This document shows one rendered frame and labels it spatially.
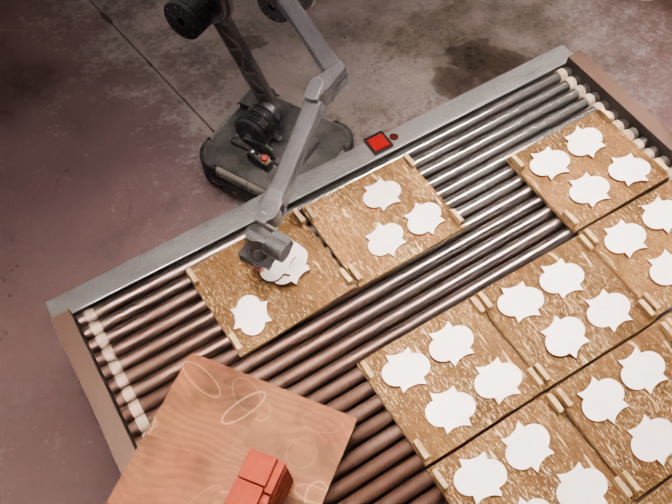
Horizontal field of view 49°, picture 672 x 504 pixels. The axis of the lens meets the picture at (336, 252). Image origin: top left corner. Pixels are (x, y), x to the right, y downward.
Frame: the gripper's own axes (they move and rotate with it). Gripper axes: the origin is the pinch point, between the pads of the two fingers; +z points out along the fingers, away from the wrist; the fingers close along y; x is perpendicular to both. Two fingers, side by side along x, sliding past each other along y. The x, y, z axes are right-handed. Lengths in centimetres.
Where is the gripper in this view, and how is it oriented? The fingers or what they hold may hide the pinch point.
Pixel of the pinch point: (261, 269)
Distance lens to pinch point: 214.9
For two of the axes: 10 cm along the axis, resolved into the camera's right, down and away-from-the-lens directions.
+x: -4.7, 7.5, -4.6
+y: -8.8, -4.0, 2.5
